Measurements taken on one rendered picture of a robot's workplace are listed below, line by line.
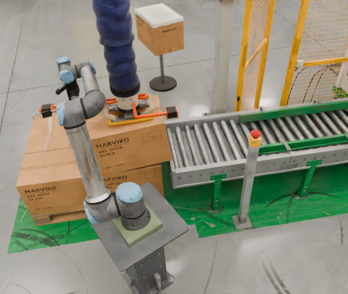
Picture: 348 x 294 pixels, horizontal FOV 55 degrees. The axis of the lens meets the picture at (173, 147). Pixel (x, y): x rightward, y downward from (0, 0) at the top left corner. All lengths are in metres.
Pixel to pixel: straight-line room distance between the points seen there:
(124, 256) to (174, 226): 0.36
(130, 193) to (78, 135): 0.45
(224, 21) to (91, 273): 2.59
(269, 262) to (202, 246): 0.55
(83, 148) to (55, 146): 1.42
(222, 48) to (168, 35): 0.90
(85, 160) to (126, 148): 0.81
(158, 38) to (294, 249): 2.76
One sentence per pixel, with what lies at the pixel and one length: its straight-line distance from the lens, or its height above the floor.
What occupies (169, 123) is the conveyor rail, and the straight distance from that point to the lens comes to 3.17.
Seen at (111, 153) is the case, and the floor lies 0.77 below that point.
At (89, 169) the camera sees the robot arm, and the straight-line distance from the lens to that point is 1.88.
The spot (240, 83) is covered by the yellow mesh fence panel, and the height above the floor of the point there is 0.87.
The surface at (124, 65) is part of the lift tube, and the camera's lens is 2.35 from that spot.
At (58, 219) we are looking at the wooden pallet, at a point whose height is 0.02.
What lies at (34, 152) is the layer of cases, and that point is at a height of 0.54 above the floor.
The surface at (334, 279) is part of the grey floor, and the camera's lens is 3.05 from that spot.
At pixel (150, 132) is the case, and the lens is 2.54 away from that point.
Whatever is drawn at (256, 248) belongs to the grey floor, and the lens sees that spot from 3.01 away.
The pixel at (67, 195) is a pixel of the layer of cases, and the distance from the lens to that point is 3.03.
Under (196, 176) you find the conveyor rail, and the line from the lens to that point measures 2.76.
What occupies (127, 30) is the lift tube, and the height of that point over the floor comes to 1.69.
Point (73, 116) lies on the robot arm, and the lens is 1.78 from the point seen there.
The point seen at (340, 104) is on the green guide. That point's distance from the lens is 3.64.
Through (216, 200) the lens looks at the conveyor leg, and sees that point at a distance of 3.07.
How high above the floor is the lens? 2.53
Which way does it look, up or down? 42 degrees down
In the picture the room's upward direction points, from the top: 3 degrees counter-clockwise
